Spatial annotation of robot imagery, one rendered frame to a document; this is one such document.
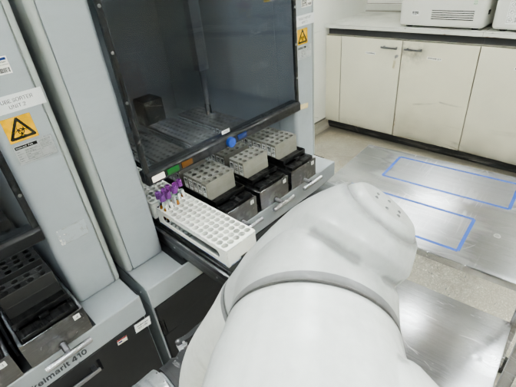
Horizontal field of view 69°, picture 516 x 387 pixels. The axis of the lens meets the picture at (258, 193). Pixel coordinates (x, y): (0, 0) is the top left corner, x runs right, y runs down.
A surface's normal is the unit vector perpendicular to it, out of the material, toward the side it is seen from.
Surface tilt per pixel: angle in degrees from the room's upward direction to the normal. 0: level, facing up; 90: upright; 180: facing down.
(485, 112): 90
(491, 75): 90
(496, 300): 0
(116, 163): 90
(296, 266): 12
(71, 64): 90
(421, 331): 0
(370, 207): 24
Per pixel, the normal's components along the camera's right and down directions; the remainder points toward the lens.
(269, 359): -0.36, -0.80
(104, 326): 0.72, 0.33
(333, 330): 0.15, -0.84
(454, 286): -0.09, -0.83
